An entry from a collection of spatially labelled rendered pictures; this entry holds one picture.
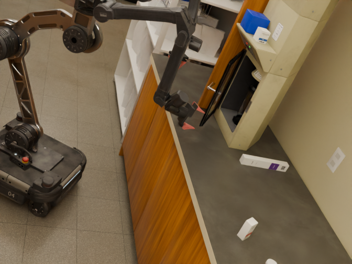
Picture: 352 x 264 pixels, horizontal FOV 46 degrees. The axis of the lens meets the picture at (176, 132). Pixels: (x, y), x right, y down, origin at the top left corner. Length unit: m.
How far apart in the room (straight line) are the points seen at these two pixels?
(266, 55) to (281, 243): 0.86
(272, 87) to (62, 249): 1.54
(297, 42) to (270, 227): 0.86
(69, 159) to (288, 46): 1.61
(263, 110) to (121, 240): 1.28
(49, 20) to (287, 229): 1.66
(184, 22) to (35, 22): 1.05
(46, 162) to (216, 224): 1.39
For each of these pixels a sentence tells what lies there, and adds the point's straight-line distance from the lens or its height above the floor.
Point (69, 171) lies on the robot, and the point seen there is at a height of 0.24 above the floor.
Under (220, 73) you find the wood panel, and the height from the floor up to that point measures 1.19.
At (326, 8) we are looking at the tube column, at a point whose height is 1.78.
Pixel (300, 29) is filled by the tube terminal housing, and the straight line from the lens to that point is 2.06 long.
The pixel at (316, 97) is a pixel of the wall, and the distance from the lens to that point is 2.47.
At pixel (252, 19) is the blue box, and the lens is 2.16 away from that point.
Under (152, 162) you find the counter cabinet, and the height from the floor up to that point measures 0.55.
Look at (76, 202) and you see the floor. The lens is 2.96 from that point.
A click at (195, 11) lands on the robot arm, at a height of 1.47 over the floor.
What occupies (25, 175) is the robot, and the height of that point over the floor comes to 0.24.
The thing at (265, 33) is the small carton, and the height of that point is 1.56.
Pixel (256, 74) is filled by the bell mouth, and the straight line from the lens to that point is 2.23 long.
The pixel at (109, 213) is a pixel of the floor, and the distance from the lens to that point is 2.96.
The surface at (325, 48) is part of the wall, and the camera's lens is 2.52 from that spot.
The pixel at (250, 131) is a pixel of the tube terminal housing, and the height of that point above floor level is 1.07.
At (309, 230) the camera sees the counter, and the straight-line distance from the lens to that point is 2.07.
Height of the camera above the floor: 2.06
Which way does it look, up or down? 31 degrees down
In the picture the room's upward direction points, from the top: 24 degrees clockwise
